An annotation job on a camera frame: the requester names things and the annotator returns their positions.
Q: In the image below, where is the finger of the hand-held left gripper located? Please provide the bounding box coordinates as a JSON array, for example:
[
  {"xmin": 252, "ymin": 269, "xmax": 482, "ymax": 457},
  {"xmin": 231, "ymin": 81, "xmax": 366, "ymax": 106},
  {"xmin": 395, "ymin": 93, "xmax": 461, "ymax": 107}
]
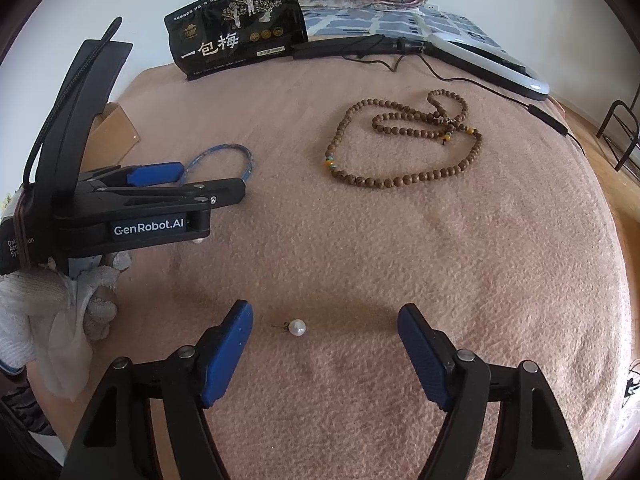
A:
[
  {"xmin": 95, "ymin": 177, "xmax": 247, "ymax": 211},
  {"xmin": 75, "ymin": 161, "xmax": 185, "ymax": 188}
]

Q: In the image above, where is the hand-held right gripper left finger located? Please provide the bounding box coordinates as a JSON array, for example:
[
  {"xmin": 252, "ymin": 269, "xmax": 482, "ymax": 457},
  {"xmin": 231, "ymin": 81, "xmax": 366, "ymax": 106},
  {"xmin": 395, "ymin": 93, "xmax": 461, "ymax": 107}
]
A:
[{"xmin": 59, "ymin": 299, "xmax": 254, "ymax": 480}]

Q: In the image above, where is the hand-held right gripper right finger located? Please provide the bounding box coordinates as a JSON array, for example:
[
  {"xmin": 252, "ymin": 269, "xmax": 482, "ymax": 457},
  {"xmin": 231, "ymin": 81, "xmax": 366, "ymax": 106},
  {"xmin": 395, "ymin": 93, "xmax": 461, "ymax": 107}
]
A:
[{"xmin": 397, "ymin": 303, "xmax": 585, "ymax": 480}]

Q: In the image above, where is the blue bangle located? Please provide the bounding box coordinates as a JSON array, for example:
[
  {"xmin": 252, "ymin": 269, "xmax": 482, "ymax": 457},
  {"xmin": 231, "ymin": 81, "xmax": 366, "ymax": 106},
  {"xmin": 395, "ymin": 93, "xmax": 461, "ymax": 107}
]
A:
[{"xmin": 180, "ymin": 143, "xmax": 255, "ymax": 196}]

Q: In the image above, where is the brown cardboard box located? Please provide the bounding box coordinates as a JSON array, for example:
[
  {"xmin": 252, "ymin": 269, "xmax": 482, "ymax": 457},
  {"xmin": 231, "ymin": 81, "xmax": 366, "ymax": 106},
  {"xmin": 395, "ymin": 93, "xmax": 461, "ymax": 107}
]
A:
[{"xmin": 89, "ymin": 102, "xmax": 141, "ymax": 171}]

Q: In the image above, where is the white pearl earring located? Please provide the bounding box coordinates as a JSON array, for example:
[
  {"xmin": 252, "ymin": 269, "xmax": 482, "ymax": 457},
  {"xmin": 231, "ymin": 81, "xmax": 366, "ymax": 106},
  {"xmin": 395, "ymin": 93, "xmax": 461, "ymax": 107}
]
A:
[{"xmin": 271, "ymin": 318, "xmax": 307, "ymax": 339}]

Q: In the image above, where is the person's left hand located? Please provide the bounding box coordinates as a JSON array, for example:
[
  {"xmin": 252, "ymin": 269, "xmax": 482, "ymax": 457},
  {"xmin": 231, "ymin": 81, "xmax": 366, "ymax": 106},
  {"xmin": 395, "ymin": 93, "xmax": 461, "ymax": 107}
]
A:
[{"xmin": 0, "ymin": 250, "xmax": 133, "ymax": 401}]

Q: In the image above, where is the black snack bag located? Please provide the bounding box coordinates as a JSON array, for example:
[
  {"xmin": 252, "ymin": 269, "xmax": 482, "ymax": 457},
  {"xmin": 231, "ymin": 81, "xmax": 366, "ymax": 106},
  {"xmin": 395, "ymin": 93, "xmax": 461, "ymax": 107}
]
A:
[{"xmin": 164, "ymin": 0, "xmax": 309, "ymax": 81}]

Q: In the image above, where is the black folded tripod stand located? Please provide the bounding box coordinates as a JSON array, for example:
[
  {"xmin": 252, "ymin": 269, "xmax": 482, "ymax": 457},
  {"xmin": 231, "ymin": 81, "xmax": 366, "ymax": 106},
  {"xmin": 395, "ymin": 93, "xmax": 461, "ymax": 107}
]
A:
[{"xmin": 291, "ymin": 34, "xmax": 433, "ymax": 61}]

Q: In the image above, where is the blue grey patterned bed sheet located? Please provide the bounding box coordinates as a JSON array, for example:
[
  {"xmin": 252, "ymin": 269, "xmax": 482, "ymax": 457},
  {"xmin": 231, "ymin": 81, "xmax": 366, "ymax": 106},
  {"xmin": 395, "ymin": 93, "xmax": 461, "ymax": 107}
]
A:
[{"xmin": 300, "ymin": 2, "xmax": 506, "ymax": 45}]

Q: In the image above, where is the black metal clothes rack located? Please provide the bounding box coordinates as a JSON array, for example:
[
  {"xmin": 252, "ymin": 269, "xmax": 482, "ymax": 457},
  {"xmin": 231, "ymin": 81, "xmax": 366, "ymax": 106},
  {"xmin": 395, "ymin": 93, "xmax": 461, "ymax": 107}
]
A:
[{"xmin": 596, "ymin": 100, "xmax": 640, "ymax": 173}]

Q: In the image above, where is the brown wooden bead necklace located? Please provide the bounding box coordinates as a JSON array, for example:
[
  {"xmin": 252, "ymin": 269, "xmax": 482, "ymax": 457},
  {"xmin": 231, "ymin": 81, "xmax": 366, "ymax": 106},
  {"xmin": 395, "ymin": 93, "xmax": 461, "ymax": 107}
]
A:
[{"xmin": 324, "ymin": 88, "xmax": 485, "ymax": 188}]

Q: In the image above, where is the black inline cable controller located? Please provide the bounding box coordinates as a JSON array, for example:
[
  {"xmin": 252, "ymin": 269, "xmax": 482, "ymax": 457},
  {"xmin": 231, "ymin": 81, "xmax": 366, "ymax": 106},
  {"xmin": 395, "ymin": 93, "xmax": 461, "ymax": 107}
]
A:
[{"xmin": 527, "ymin": 102, "xmax": 569, "ymax": 137}]

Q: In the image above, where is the black ring light cable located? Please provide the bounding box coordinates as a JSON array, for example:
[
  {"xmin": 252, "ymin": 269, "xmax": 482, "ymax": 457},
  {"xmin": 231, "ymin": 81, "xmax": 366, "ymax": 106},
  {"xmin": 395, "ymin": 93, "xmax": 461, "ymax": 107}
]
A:
[{"xmin": 345, "ymin": 35, "xmax": 586, "ymax": 156}]

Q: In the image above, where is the white ring light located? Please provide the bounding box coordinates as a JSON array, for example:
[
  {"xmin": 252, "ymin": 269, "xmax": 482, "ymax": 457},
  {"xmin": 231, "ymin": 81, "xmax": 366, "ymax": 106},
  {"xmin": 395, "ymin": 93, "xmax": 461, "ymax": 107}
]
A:
[{"xmin": 427, "ymin": 31, "xmax": 551, "ymax": 101}]

